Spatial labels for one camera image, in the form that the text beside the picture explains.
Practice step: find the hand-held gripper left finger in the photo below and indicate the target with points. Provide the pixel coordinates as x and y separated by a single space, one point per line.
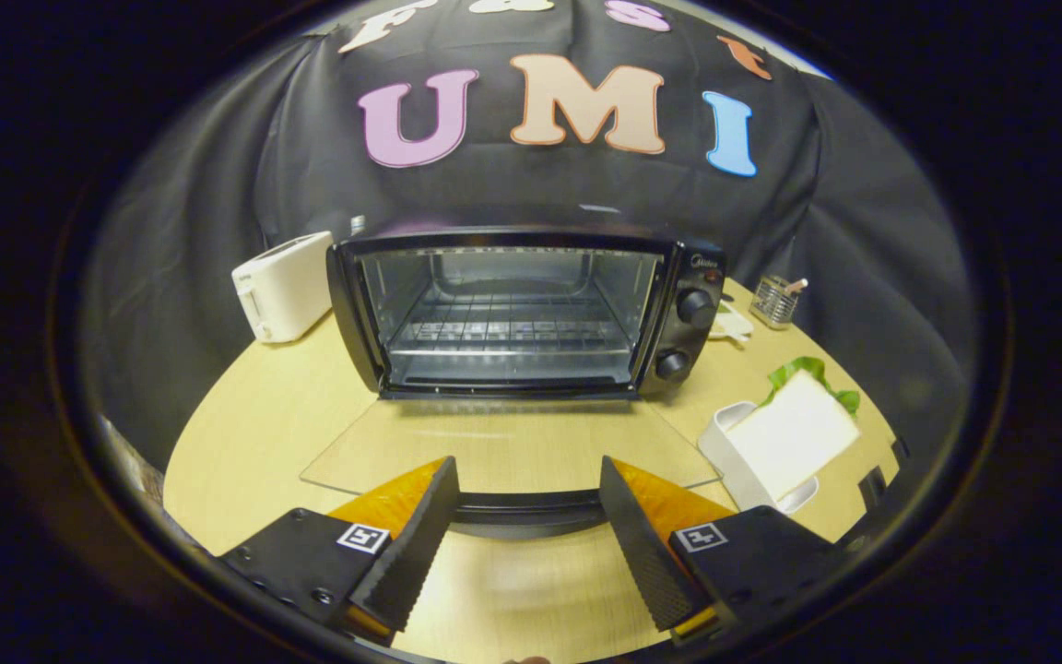
416 544

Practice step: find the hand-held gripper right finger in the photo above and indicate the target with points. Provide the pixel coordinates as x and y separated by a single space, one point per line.
643 544

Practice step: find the sandwich with lettuce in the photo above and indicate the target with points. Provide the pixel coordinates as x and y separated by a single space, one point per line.
794 433

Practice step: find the black toaster oven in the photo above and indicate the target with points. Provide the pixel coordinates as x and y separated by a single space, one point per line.
692 341

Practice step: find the white bread toaster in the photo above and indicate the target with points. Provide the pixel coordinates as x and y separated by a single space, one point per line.
287 286

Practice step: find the white plastic tray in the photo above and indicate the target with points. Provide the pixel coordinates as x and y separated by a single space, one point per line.
720 438

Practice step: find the small cream dish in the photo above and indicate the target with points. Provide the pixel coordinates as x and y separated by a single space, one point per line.
734 325

